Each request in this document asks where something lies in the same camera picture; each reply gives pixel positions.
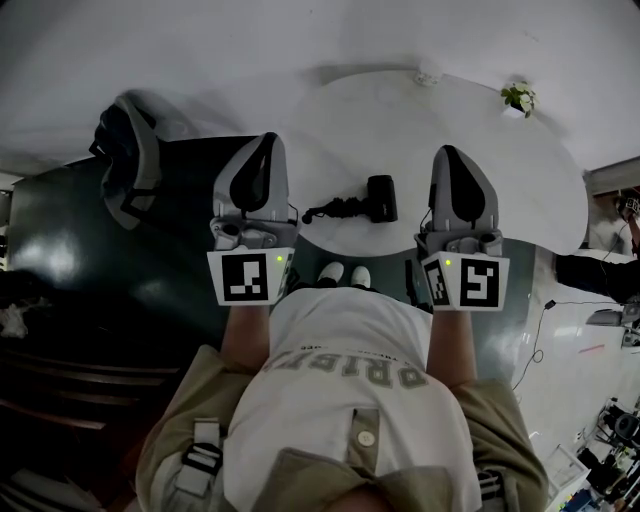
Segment dark wooden furniture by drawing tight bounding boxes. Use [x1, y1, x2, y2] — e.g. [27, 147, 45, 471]
[0, 269, 182, 512]

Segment person's khaki overshirt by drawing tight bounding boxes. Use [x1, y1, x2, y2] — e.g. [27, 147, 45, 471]
[134, 343, 550, 512]

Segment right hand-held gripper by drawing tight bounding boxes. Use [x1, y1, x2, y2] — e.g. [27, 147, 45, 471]
[413, 144, 511, 312]

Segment person's white printed t-shirt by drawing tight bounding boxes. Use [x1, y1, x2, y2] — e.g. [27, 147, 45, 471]
[223, 285, 476, 489]

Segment crumpled white cloth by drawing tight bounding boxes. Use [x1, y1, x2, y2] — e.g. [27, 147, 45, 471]
[0, 298, 30, 340]

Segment cluttered equipment pile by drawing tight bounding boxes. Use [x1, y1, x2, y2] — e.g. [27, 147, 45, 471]
[542, 394, 640, 512]

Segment small potted green plant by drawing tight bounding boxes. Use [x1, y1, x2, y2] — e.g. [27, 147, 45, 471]
[500, 81, 539, 120]

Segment person's right forearm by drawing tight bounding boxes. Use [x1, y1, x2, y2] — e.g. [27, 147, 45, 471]
[424, 307, 482, 390]

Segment black floor cable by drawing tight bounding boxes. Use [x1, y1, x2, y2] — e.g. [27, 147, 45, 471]
[511, 299, 557, 392]

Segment black hair dryer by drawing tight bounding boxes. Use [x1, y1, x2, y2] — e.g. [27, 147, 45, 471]
[301, 174, 400, 225]

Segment grey and black chair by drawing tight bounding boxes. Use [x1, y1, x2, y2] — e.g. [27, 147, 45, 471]
[88, 91, 164, 231]

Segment person's left forearm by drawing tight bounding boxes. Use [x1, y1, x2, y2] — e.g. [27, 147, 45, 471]
[219, 302, 274, 372]

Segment white round table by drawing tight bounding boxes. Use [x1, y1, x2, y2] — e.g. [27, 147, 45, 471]
[292, 69, 590, 258]

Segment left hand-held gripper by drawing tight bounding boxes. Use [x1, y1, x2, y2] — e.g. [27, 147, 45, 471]
[206, 132, 302, 306]

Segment grey device on floor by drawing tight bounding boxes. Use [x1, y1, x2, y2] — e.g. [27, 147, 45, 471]
[585, 303, 640, 329]

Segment person's white left shoe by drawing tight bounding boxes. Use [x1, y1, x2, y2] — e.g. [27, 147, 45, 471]
[318, 261, 346, 287]

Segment white harness strap with buckle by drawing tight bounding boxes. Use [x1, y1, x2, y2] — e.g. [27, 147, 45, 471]
[177, 418, 224, 497]

